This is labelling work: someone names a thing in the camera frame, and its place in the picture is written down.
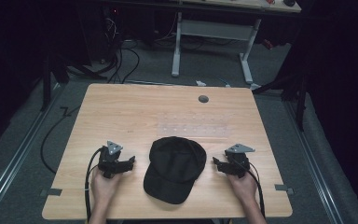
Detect black metal stand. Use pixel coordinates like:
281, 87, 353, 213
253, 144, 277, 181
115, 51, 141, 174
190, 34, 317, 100
39, 50, 71, 112
251, 73, 310, 133

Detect black baseball cap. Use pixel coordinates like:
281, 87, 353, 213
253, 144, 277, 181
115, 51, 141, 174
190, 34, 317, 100
143, 135, 208, 205

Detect dark curtain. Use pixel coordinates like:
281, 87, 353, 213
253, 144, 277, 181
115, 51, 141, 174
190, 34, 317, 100
0, 0, 49, 161
287, 0, 358, 223

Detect bundle of black cables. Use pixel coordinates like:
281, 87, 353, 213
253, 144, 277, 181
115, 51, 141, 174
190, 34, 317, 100
103, 17, 142, 85

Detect white metal desk frame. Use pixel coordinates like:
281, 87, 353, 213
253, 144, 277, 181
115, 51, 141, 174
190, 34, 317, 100
171, 11, 263, 91

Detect person's left hand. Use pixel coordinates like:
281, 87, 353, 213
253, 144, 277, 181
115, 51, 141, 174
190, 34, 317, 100
89, 167, 123, 204

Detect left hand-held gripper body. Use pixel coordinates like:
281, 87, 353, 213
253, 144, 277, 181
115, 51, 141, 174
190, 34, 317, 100
97, 140, 124, 179

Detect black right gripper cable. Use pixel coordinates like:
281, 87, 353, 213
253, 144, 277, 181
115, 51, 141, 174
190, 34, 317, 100
246, 161, 267, 219

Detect grey tape strip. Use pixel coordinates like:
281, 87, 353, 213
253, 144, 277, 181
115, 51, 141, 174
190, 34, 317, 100
39, 188, 63, 198
274, 183, 296, 196

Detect person's right hand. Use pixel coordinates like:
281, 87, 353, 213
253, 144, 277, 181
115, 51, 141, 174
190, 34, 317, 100
226, 170, 259, 204

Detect grey metal floor rail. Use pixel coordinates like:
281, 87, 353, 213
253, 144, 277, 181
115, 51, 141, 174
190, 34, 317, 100
0, 82, 67, 220
282, 100, 345, 224

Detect light wooden desk top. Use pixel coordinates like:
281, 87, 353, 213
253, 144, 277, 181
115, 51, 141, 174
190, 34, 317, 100
176, 0, 302, 14

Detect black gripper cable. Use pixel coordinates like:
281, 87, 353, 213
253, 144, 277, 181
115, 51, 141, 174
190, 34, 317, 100
246, 161, 267, 219
84, 147, 104, 224

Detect black floor cable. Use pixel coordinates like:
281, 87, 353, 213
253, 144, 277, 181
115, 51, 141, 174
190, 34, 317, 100
40, 105, 82, 175

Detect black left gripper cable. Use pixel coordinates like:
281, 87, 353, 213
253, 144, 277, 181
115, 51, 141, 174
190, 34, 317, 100
84, 147, 104, 224

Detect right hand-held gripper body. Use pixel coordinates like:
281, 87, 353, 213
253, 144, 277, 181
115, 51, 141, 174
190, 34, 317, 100
224, 143, 256, 179

